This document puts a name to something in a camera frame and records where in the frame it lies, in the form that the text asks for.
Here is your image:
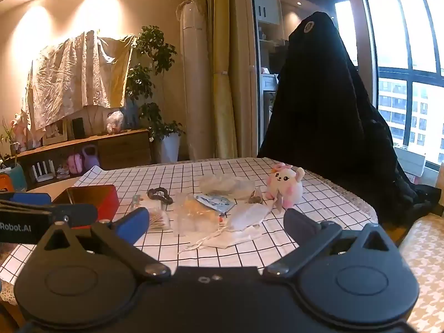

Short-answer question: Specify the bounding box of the white plastic bag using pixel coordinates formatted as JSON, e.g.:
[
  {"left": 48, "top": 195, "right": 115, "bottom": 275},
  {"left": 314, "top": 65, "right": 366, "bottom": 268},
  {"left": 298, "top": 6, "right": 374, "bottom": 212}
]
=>
[{"left": 105, "top": 110, "right": 124, "bottom": 134}]

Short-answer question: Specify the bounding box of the black scrunchie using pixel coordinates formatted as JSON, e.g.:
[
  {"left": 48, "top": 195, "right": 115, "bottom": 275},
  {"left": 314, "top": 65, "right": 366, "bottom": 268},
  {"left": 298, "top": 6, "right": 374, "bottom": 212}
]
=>
[{"left": 147, "top": 187, "right": 173, "bottom": 205}]

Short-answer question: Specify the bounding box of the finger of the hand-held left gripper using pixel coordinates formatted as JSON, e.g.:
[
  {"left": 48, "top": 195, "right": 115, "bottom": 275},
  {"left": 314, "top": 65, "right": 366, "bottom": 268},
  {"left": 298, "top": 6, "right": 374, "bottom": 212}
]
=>
[
  {"left": 0, "top": 203, "right": 99, "bottom": 244},
  {"left": 0, "top": 192, "right": 53, "bottom": 213}
]

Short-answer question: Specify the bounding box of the black box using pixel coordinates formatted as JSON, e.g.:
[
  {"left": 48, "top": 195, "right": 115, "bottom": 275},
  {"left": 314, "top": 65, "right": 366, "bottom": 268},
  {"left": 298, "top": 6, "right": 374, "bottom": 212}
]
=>
[{"left": 71, "top": 117, "right": 86, "bottom": 140}]

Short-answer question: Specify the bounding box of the white router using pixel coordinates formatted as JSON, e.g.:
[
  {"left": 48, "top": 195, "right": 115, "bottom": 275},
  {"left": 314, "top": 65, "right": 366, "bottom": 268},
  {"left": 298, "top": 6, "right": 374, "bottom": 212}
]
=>
[{"left": 31, "top": 160, "right": 57, "bottom": 183}]

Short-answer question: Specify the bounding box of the teal pot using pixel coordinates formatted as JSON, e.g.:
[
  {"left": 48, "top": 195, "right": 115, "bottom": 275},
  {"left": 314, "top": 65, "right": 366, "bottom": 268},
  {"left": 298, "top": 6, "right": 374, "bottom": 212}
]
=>
[{"left": 0, "top": 163, "right": 26, "bottom": 193}]

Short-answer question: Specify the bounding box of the picture frame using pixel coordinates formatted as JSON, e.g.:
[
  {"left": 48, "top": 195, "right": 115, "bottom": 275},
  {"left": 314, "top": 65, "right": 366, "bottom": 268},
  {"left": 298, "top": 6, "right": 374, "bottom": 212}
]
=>
[{"left": 42, "top": 120, "right": 69, "bottom": 145}]

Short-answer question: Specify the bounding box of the clear plastic bag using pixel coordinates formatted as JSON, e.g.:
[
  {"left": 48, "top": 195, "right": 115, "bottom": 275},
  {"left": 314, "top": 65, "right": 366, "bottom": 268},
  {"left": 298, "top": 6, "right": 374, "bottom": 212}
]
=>
[{"left": 199, "top": 175, "right": 256, "bottom": 201}]

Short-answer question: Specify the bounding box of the clear plastic packet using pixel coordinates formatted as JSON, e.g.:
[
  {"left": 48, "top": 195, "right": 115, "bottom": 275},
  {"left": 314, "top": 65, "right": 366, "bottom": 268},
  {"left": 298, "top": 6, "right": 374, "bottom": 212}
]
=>
[{"left": 171, "top": 193, "right": 223, "bottom": 237}]

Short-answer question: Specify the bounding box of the white draped sheet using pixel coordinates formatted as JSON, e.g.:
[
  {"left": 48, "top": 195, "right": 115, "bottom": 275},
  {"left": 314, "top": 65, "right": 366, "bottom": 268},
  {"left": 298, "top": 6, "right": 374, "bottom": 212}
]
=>
[{"left": 21, "top": 29, "right": 137, "bottom": 130}]

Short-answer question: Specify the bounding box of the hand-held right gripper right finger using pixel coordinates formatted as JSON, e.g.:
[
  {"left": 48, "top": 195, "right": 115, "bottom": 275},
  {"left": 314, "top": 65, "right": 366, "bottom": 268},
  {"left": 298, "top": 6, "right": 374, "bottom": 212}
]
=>
[{"left": 263, "top": 210, "right": 399, "bottom": 281}]

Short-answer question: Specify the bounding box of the small clear packet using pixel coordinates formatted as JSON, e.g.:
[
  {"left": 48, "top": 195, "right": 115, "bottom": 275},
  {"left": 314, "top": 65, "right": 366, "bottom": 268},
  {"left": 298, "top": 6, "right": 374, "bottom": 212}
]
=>
[{"left": 132, "top": 194, "right": 171, "bottom": 231}]

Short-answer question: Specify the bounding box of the window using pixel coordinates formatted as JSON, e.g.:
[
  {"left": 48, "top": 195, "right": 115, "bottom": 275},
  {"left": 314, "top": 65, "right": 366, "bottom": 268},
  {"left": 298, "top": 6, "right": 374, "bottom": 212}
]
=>
[{"left": 335, "top": 0, "right": 444, "bottom": 167}]

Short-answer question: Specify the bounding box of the blue bag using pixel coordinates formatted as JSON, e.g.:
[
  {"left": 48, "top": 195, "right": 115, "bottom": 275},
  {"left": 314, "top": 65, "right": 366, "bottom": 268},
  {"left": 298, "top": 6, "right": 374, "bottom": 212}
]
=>
[{"left": 123, "top": 98, "right": 140, "bottom": 130}]

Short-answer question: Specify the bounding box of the purple kettlebell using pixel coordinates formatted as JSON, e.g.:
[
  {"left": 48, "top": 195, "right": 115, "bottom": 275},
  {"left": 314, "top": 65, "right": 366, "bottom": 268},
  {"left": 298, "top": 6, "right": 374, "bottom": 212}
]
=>
[{"left": 81, "top": 145, "right": 100, "bottom": 171}]

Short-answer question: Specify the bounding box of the white box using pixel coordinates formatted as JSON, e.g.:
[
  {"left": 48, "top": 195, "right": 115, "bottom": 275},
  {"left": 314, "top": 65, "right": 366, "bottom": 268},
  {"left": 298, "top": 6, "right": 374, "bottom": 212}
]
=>
[{"left": 395, "top": 145, "right": 427, "bottom": 178}]

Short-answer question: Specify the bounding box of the white checked tablecloth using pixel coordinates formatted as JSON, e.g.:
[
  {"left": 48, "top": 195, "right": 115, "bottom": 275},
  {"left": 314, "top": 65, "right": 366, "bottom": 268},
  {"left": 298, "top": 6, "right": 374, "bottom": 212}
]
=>
[{"left": 0, "top": 156, "right": 370, "bottom": 285}]

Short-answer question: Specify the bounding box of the wooden sideboard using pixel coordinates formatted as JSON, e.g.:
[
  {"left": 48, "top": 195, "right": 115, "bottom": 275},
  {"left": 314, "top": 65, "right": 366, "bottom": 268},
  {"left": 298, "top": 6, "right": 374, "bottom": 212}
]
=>
[{"left": 14, "top": 128, "right": 153, "bottom": 191}]

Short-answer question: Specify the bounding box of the small pink bag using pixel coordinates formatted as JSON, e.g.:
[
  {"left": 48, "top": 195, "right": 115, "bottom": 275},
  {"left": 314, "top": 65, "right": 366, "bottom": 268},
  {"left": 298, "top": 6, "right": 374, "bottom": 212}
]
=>
[{"left": 67, "top": 154, "right": 84, "bottom": 175}]

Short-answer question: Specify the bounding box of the white plant pot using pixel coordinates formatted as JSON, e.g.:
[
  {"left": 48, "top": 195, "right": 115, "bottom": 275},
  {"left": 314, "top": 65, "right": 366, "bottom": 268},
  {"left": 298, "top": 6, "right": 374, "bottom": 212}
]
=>
[{"left": 158, "top": 132, "right": 181, "bottom": 163}]

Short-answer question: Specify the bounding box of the houndstooth cushion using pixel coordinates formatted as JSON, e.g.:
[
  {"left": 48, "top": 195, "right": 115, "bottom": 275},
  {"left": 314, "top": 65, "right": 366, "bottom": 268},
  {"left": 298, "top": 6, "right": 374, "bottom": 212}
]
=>
[{"left": 397, "top": 213, "right": 444, "bottom": 333}]

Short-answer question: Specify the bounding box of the blue print white diaper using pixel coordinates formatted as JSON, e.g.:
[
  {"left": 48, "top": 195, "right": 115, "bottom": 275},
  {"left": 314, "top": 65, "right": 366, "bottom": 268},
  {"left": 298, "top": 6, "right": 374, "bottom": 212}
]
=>
[{"left": 193, "top": 192, "right": 237, "bottom": 215}]

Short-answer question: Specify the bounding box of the green potted plant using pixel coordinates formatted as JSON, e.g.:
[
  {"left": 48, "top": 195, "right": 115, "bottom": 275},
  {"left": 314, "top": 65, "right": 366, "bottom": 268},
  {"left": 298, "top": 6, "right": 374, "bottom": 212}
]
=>
[{"left": 125, "top": 25, "right": 184, "bottom": 143}]

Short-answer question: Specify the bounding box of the white pink plush toy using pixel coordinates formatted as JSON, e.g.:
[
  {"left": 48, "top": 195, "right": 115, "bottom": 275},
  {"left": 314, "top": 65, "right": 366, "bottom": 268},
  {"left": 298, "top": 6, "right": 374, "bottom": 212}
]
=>
[{"left": 266, "top": 163, "right": 306, "bottom": 213}]

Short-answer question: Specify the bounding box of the pink flower bouquet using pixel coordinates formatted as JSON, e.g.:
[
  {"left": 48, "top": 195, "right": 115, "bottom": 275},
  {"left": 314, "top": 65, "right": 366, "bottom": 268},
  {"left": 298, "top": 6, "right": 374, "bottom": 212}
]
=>
[{"left": 10, "top": 109, "right": 29, "bottom": 150}]

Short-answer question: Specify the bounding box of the yellow curtain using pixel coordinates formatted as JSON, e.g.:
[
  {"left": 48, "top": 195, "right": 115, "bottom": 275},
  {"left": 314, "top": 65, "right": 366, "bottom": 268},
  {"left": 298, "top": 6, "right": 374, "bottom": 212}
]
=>
[{"left": 205, "top": 0, "right": 259, "bottom": 160}]

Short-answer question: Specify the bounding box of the white standing air conditioner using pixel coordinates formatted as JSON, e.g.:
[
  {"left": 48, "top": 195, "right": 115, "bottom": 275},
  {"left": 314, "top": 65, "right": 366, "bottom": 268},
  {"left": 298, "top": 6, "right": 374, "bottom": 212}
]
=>
[{"left": 179, "top": 0, "right": 216, "bottom": 162}]

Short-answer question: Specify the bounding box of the white face mask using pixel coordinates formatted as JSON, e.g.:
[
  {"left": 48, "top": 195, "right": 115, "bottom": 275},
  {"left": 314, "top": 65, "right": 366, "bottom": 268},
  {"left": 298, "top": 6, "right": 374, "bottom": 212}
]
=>
[{"left": 178, "top": 202, "right": 272, "bottom": 254}]

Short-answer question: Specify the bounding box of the black draped cloth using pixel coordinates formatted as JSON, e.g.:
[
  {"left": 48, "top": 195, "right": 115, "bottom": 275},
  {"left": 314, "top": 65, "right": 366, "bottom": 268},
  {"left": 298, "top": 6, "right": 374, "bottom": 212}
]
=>
[{"left": 257, "top": 11, "right": 442, "bottom": 224}]

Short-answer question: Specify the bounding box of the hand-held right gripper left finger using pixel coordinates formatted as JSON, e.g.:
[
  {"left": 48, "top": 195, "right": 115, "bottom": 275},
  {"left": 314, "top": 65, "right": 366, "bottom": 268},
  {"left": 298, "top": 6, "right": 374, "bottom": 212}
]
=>
[{"left": 37, "top": 208, "right": 171, "bottom": 281}]

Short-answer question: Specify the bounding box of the red box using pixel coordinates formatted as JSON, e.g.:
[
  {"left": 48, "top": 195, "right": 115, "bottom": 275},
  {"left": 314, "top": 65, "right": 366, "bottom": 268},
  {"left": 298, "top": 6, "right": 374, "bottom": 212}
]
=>
[{"left": 52, "top": 185, "right": 120, "bottom": 230}]

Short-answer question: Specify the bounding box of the small green plant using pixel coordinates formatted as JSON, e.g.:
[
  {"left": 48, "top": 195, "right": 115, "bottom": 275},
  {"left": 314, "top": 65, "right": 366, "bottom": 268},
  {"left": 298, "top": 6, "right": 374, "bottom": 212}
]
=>
[{"left": 0, "top": 120, "right": 19, "bottom": 167}]

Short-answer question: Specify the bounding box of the washing machine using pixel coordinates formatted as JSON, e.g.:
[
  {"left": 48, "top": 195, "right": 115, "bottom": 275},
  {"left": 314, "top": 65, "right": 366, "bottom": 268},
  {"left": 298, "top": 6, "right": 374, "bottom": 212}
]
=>
[{"left": 260, "top": 73, "right": 279, "bottom": 146}]

